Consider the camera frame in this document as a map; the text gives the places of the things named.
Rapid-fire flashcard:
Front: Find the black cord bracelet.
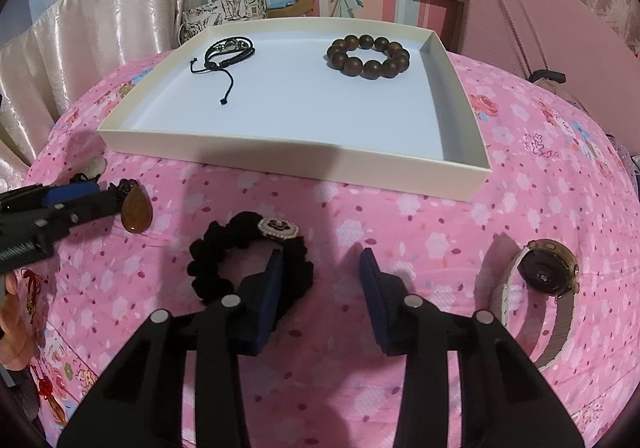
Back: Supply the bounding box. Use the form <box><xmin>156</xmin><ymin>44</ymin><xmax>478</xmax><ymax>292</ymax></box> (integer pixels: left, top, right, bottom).
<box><xmin>190</xmin><ymin>36</ymin><xmax>256</xmax><ymax>106</ymax></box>

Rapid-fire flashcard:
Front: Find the watch with white strap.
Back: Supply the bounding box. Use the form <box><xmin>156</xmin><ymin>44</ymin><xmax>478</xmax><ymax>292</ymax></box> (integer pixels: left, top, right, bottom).
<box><xmin>487</xmin><ymin>238</ymin><xmax>581</xmax><ymax>371</ymax></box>

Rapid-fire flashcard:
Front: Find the amber teardrop pendant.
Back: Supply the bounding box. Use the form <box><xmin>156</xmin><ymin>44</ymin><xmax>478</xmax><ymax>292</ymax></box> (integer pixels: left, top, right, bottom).
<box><xmin>107</xmin><ymin>180</ymin><xmax>153</xmax><ymax>233</ymax></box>

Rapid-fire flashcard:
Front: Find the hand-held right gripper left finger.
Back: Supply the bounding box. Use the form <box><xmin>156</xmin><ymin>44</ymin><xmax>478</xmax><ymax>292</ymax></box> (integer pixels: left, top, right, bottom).
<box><xmin>56</xmin><ymin>249</ymin><xmax>286</xmax><ymax>448</ymax></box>

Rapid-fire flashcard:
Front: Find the red knot gourd charm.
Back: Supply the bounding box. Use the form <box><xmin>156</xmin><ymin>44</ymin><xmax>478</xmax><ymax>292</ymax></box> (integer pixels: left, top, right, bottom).
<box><xmin>30</xmin><ymin>363</ymin><xmax>68</xmax><ymax>426</ymax></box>

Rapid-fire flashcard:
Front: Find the person's left hand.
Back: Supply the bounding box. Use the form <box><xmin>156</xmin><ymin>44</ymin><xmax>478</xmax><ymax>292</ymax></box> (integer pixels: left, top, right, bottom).
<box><xmin>0</xmin><ymin>273</ymin><xmax>32</xmax><ymax>372</ymax></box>

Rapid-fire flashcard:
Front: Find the wooden side table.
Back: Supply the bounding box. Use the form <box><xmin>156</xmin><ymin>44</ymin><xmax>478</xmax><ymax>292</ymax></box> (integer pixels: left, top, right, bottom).
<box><xmin>265</xmin><ymin>0</ymin><xmax>316</xmax><ymax>19</ymax></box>

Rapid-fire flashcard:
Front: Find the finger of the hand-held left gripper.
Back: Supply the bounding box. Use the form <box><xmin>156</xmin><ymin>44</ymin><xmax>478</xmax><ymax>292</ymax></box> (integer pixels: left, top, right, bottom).
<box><xmin>30</xmin><ymin>190</ymin><xmax>124</xmax><ymax>241</ymax></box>
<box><xmin>0</xmin><ymin>181</ymin><xmax>100</xmax><ymax>215</ymax></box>

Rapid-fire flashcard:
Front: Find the patterned paper bag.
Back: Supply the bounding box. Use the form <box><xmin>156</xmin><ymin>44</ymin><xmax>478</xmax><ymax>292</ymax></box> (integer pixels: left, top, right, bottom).
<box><xmin>180</xmin><ymin>0</ymin><xmax>268</xmax><ymax>46</ymax></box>

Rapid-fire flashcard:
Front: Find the cream satin curtain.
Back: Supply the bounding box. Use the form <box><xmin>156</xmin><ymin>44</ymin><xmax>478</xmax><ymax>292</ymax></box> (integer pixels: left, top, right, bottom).
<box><xmin>0</xmin><ymin>0</ymin><xmax>251</xmax><ymax>193</ymax></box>

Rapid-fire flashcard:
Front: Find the black scrunchie with brooch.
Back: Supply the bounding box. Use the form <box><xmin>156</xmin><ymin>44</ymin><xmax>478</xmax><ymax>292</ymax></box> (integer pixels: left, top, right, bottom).
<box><xmin>187</xmin><ymin>211</ymin><xmax>315</xmax><ymax>323</ymax></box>

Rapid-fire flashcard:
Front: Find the white shallow tray box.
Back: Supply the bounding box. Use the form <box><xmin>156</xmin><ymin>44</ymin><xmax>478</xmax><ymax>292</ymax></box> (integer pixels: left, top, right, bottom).
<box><xmin>97</xmin><ymin>16</ymin><xmax>493</xmax><ymax>202</ymax></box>

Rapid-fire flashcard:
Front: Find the brown wooden bead bracelet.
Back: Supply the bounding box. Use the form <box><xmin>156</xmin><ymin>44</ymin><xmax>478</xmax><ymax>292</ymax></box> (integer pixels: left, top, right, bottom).
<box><xmin>326</xmin><ymin>35</ymin><xmax>411</xmax><ymax>81</ymax></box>

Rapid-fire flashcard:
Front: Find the pale stone pendant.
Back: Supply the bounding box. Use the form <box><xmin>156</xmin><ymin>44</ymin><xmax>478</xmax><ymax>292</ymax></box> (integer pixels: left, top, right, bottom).
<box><xmin>70</xmin><ymin>155</ymin><xmax>108</xmax><ymax>183</ymax></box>

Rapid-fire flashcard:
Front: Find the pink foam board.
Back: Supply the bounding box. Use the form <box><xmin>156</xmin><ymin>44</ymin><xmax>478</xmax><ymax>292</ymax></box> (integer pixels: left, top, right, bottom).
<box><xmin>457</xmin><ymin>0</ymin><xmax>640</xmax><ymax>93</ymax></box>

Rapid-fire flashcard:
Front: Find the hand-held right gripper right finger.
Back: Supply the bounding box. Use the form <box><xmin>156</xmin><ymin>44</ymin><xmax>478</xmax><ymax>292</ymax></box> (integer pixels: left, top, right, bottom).
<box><xmin>358</xmin><ymin>248</ymin><xmax>586</xmax><ymax>448</ymax></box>

